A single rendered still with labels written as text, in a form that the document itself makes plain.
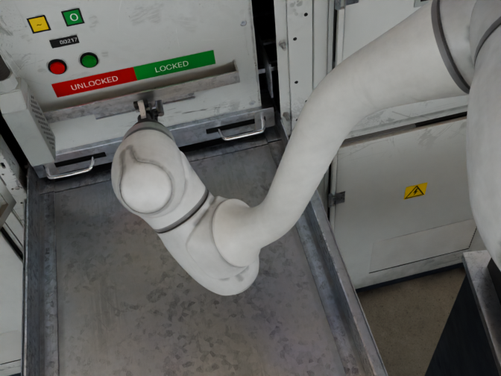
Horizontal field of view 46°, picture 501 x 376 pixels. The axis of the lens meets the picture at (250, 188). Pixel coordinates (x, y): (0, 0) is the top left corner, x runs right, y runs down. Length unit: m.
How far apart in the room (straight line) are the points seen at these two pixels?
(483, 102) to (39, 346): 0.92
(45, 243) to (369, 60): 0.86
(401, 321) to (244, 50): 1.17
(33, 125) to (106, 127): 0.21
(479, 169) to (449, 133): 1.09
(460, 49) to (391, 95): 0.09
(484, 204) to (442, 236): 1.51
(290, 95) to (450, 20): 0.73
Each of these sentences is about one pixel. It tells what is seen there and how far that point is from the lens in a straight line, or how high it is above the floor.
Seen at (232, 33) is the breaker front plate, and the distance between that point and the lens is 1.17.
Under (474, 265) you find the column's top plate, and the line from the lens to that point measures 1.30.
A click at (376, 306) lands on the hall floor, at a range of 2.07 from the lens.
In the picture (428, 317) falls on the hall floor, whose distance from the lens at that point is 2.07.
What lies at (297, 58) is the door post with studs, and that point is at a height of 1.07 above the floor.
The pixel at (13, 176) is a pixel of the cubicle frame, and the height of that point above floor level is 0.92.
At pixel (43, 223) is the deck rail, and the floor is 0.85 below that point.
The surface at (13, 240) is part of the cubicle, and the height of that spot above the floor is 0.71.
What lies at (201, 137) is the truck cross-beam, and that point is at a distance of 1.33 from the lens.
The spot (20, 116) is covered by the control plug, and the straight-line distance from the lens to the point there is 1.12.
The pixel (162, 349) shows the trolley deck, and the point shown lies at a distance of 1.10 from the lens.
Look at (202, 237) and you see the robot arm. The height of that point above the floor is 1.14.
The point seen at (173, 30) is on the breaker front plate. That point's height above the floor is 1.17.
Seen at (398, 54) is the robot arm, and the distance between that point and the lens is 0.59.
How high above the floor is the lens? 1.84
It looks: 52 degrees down
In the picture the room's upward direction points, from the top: 8 degrees counter-clockwise
